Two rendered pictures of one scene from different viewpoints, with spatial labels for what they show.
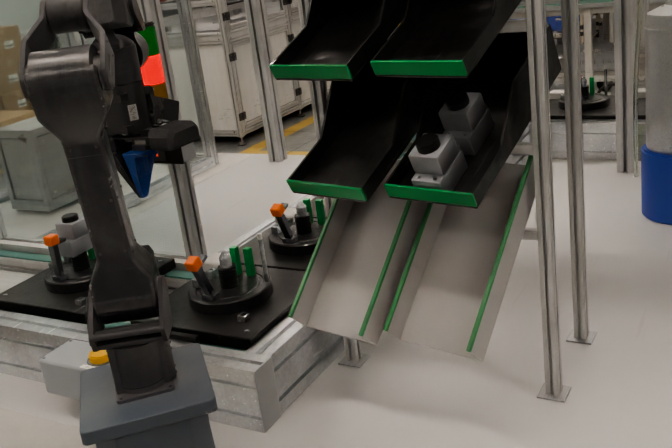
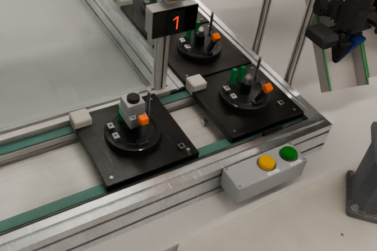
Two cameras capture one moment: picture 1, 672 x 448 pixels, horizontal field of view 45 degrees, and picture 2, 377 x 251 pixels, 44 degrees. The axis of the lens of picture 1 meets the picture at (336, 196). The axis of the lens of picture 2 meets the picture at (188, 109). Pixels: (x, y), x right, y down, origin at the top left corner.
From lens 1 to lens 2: 1.55 m
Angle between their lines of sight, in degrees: 61
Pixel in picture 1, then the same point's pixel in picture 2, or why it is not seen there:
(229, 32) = not seen: outside the picture
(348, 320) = (341, 80)
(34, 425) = (235, 225)
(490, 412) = (355, 92)
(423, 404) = (336, 102)
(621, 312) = not seen: hidden behind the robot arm
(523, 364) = not seen: hidden behind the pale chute
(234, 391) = (317, 138)
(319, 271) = (321, 63)
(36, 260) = (25, 147)
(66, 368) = (260, 181)
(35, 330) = (191, 179)
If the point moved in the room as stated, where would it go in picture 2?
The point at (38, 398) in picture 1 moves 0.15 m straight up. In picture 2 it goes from (203, 215) to (211, 176)
